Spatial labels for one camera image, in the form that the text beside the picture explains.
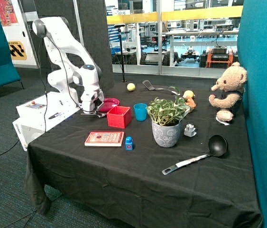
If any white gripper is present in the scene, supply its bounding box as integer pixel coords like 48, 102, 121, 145
81, 89, 104, 115

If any silver spoon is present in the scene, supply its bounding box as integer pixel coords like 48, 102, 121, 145
81, 112, 107, 118

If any blue plastic cup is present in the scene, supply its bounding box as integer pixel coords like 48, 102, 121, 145
134, 103, 147, 121

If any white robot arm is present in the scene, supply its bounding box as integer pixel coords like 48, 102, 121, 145
32, 17, 104, 115

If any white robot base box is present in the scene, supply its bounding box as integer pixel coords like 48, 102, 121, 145
13, 92, 79, 151

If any pink plastic plate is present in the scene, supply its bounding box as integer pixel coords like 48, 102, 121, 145
100, 98, 120, 113

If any red open box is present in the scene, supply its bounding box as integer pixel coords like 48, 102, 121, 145
107, 106, 131, 129

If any red book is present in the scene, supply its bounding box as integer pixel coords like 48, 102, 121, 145
84, 132, 124, 147

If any yellow tennis ball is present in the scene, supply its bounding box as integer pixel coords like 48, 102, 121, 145
127, 83, 136, 92

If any blue toy block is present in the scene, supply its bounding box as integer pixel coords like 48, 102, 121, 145
125, 136, 134, 151

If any black slotted spatula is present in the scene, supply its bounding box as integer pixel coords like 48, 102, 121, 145
142, 80, 180, 95

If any green potted plant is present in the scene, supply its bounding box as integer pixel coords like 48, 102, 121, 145
146, 95, 192, 126

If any grey patterned flower pot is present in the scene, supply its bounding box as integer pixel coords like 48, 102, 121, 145
152, 121, 183, 148

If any black tablecloth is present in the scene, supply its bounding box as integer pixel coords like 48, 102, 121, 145
25, 88, 263, 228

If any yellow black sign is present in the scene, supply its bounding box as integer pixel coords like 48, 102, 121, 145
8, 41, 27, 61

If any yellow lemon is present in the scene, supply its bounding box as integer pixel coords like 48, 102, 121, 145
183, 90, 194, 99

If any orange toy carrot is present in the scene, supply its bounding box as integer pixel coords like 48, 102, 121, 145
184, 96, 196, 112

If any white power adapter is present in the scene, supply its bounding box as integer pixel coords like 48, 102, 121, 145
184, 123, 196, 137

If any black ladle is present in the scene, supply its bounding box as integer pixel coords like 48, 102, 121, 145
162, 135, 228, 175

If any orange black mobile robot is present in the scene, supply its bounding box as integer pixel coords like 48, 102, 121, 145
205, 46, 233, 69

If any beige teddy bear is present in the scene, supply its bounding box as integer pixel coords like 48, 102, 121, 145
209, 62, 248, 125

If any white lab table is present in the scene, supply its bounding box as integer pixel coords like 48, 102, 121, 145
162, 28, 239, 68

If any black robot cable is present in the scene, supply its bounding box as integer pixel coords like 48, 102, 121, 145
37, 33, 84, 133

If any red wall poster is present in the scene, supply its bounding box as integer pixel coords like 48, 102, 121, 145
0, 0, 19, 27

